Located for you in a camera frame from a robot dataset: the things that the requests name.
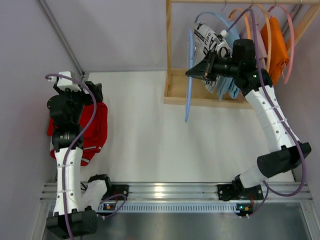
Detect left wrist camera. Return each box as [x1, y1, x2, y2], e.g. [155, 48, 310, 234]
[56, 71, 82, 92]

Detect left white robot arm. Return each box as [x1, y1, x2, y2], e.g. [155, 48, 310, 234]
[46, 80, 111, 240]

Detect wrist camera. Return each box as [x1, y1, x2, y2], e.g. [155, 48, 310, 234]
[215, 29, 230, 50]
[56, 71, 82, 92]

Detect red trousers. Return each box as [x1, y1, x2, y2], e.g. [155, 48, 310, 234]
[46, 102, 108, 167]

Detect pink hanger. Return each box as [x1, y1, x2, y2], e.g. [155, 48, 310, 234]
[268, 4, 295, 84]

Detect slotted cable duct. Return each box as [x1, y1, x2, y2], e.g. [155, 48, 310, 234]
[97, 201, 252, 214]

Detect aluminium corner post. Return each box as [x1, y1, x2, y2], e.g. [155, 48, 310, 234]
[35, 0, 85, 77]

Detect orange trousers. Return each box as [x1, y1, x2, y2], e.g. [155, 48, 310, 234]
[268, 16, 289, 85]

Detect wooden clothes rack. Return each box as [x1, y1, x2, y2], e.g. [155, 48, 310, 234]
[163, 0, 320, 109]

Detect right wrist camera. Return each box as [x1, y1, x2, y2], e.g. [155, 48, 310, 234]
[215, 29, 230, 50]

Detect orange hanger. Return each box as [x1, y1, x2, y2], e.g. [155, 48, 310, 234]
[251, 2, 272, 71]
[228, 8, 252, 40]

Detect aluminium mounting rail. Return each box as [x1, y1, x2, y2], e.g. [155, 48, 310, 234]
[40, 182, 313, 203]

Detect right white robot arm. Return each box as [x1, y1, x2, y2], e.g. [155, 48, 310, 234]
[185, 39, 312, 201]

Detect light blue plastic hanger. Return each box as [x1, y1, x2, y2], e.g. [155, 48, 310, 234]
[184, 29, 195, 123]

